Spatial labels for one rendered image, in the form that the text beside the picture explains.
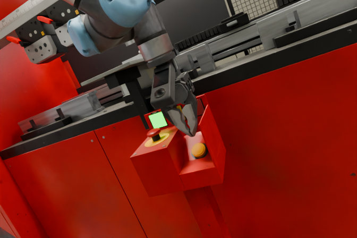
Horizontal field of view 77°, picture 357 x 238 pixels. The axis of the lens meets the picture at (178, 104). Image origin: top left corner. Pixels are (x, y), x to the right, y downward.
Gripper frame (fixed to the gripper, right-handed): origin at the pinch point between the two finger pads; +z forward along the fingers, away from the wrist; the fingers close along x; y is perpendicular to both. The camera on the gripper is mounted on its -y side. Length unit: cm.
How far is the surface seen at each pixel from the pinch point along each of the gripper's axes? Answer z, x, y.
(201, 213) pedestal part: 22.3, 5.8, -2.8
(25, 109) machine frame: -21, 102, 47
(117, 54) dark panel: -28, 56, 88
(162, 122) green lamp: -1.8, 10.4, 9.5
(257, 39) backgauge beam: -9, -25, 55
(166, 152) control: 0.1, 5.3, -5.9
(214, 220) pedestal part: 25.1, 3.0, -3.1
